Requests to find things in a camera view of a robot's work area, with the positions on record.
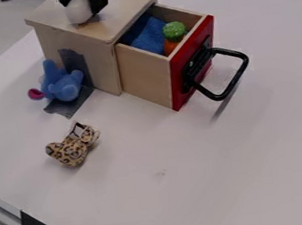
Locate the drawer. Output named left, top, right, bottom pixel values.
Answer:
left=110, top=0, right=256, bottom=117

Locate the orange toy carrot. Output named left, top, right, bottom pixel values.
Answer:
left=159, top=20, right=192, bottom=57

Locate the white plush toy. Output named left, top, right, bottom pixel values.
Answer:
left=63, top=0, right=98, bottom=26

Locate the blue plush toy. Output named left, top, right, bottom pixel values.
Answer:
left=24, top=55, right=88, bottom=106

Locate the leopard print plush toy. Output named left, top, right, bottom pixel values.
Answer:
left=42, top=118, right=106, bottom=170

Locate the cabinet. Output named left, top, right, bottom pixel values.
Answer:
left=22, top=0, right=172, bottom=105

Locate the grey tape patch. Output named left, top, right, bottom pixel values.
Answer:
left=38, top=45, right=99, bottom=122

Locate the blue cloth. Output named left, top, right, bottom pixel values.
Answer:
left=117, top=13, right=172, bottom=60

